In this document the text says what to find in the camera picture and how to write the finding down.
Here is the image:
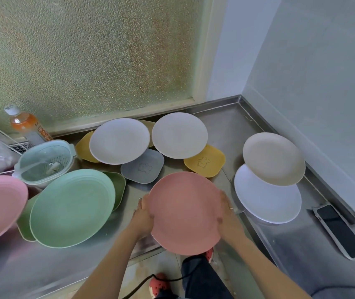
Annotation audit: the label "beige round plate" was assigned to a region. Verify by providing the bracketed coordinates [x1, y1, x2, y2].
[243, 132, 306, 186]

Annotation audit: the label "smartphone in white case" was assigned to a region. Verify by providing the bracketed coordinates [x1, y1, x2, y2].
[312, 203, 355, 260]

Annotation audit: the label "person's right hand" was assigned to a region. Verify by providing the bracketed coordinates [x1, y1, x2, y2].
[217, 190, 250, 246]

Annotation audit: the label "grey square dish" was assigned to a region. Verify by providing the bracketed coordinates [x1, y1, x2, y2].
[121, 148, 165, 185]

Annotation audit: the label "white small round plate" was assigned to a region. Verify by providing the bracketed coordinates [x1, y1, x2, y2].
[151, 112, 209, 160]

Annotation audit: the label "cream square dish back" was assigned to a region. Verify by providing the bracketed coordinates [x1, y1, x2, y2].
[138, 120, 156, 148]

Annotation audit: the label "pale lavender small round plate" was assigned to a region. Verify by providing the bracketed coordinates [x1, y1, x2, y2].
[89, 118, 151, 165]

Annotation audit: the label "orange drink bottle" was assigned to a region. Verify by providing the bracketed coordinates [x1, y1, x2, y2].
[4, 105, 53, 147]

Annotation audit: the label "person's right forearm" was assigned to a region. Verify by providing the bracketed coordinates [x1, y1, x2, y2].
[227, 235, 312, 299]

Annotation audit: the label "black cable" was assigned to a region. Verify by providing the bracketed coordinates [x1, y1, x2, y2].
[120, 270, 197, 299]

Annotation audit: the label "white large round plate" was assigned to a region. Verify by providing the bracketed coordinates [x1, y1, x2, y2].
[234, 164, 302, 225]

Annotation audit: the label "person's left forearm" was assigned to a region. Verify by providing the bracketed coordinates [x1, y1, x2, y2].
[71, 228, 147, 299]

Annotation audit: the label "green square dish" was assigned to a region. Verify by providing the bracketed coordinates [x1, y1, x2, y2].
[102, 172, 127, 212]
[16, 196, 41, 243]

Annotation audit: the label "mint green strainer bowl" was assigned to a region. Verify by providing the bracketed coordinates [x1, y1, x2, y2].
[12, 140, 78, 189]

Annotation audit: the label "frosted glass window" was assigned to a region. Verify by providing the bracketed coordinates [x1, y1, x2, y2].
[0, 0, 228, 137]

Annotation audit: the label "green round plate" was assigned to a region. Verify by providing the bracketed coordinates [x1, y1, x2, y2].
[29, 169, 116, 249]

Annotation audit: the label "person's left hand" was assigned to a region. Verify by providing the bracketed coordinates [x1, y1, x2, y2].
[130, 196, 155, 241]

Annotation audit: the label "white wire dish rack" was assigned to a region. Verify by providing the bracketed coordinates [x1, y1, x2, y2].
[0, 115, 28, 154]

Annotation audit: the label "dark blue denim trousers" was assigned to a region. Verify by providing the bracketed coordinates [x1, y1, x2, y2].
[181, 254, 234, 299]

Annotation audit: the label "yellow square dish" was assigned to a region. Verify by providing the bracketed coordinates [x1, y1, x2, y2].
[75, 131, 100, 163]
[183, 145, 226, 179]

